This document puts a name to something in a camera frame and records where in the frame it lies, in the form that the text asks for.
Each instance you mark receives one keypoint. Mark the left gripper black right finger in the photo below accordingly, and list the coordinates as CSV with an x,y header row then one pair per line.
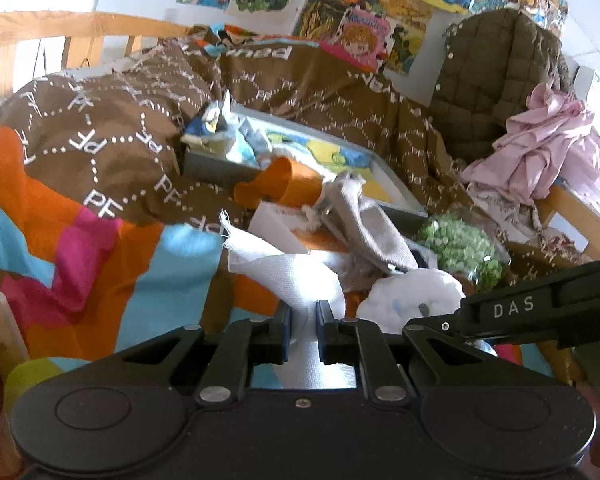
x,y
390,369

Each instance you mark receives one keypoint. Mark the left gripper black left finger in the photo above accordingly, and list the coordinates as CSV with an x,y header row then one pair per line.
x,y
214,370

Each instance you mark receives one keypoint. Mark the white paper towel cloth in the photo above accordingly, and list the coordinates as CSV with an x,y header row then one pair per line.
x,y
261,276

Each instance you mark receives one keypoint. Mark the orange cloth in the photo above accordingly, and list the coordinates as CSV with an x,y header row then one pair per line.
x,y
285,182

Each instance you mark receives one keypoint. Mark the white plush cloth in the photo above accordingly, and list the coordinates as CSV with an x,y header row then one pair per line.
x,y
400,298

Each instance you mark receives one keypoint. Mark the grey knitted cloth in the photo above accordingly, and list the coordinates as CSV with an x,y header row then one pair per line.
x,y
359,223

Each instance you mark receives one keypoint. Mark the green dotted cloth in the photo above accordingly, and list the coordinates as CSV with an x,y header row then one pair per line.
x,y
464,250

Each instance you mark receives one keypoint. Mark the pink crumpled garment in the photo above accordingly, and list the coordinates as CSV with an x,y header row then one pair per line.
x,y
553,139

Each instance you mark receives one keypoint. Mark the grey tray with cartoon picture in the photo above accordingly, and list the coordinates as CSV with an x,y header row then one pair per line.
x,y
325,154

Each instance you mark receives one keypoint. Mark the blue white cartoon cloth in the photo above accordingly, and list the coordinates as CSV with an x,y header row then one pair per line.
x,y
221,132

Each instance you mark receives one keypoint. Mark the brown patterned blanket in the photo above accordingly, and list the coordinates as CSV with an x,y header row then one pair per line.
x,y
104,244

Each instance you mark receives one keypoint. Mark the olive quilted jacket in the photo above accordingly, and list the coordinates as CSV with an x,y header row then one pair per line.
x,y
492,63

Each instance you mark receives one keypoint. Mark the pink magazine poster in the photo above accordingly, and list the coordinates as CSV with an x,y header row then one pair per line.
x,y
362,38

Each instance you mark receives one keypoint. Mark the rightmost wall poster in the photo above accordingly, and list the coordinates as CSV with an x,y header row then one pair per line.
x,y
548,14

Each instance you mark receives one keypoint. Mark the wooden bed rail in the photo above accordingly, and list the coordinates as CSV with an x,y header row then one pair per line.
x,y
57,40

